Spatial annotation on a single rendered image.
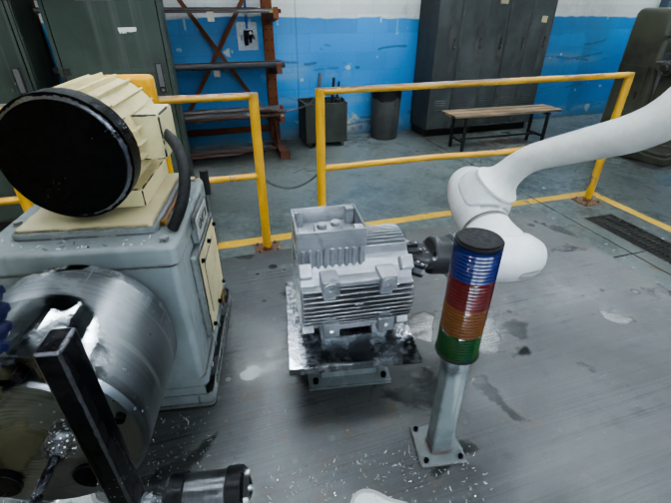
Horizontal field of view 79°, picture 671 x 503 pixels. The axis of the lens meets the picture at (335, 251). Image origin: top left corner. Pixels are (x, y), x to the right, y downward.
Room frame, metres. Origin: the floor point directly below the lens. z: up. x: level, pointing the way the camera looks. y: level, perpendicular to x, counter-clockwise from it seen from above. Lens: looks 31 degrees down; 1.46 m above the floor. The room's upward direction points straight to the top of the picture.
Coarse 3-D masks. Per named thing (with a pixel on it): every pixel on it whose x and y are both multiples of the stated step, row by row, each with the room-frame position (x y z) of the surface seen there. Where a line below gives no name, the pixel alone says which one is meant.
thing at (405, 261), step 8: (384, 224) 0.73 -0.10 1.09; (400, 256) 0.60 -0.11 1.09; (408, 256) 0.61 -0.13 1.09; (304, 264) 0.58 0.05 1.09; (400, 264) 0.60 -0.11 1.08; (408, 264) 0.60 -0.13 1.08; (304, 272) 0.57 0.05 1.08; (312, 272) 0.57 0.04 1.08; (400, 320) 0.59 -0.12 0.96; (304, 328) 0.56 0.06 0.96; (312, 328) 0.57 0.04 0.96
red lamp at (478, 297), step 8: (448, 272) 0.45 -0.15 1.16; (448, 280) 0.44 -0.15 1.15; (456, 280) 0.43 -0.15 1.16; (448, 288) 0.44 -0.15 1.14; (456, 288) 0.42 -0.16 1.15; (464, 288) 0.42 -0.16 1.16; (472, 288) 0.41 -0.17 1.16; (480, 288) 0.41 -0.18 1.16; (488, 288) 0.42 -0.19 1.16; (448, 296) 0.43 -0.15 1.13; (456, 296) 0.42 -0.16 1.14; (464, 296) 0.42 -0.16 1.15; (472, 296) 0.41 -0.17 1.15; (480, 296) 0.41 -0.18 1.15; (488, 296) 0.42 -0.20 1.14; (448, 304) 0.43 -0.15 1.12; (456, 304) 0.42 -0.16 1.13; (464, 304) 0.42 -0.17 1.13; (472, 304) 0.41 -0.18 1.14; (480, 304) 0.41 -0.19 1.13; (488, 304) 0.42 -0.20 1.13; (464, 312) 0.41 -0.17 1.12; (472, 312) 0.41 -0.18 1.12; (480, 312) 0.41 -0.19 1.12
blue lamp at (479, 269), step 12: (456, 252) 0.43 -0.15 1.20; (468, 252) 0.42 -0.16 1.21; (456, 264) 0.43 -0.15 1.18; (468, 264) 0.42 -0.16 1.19; (480, 264) 0.41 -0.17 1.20; (492, 264) 0.42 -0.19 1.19; (456, 276) 0.43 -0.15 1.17; (468, 276) 0.42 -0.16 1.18; (480, 276) 0.41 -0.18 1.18; (492, 276) 0.42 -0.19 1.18
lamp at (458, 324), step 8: (448, 312) 0.43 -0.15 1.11; (456, 312) 0.42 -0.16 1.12; (440, 320) 0.45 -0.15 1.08; (448, 320) 0.43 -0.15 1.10; (456, 320) 0.42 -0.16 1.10; (464, 320) 0.41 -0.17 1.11; (472, 320) 0.41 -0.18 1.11; (480, 320) 0.42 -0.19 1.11; (448, 328) 0.43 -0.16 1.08; (456, 328) 0.42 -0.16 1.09; (464, 328) 0.41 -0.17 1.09; (472, 328) 0.41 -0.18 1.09; (480, 328) 0.42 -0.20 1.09; (456, 336) 0.42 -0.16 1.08; (464, 336) 0.41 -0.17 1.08; (472, 336) 0.41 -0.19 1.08
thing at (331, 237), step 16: (304, 208) 0.69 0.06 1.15; (320, 208) 0.69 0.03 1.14; (336, 208) 0.70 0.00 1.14; (352, 208) 0.69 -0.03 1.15; (304, 224) 0.68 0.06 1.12; (320, 224) 0.64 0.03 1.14; (336, 224) 0.65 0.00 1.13; (352, 224) 0.68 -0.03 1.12; (304, 240) 0.59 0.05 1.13; (320, 240) 0.59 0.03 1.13; (336, 240) 0.60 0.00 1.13; (352, 240) 0.60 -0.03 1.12; (304, 256) 0.58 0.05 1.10; (320, 256) 0.59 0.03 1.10; (336, 256) 0.60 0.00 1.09; (352, 256) 0.60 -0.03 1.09
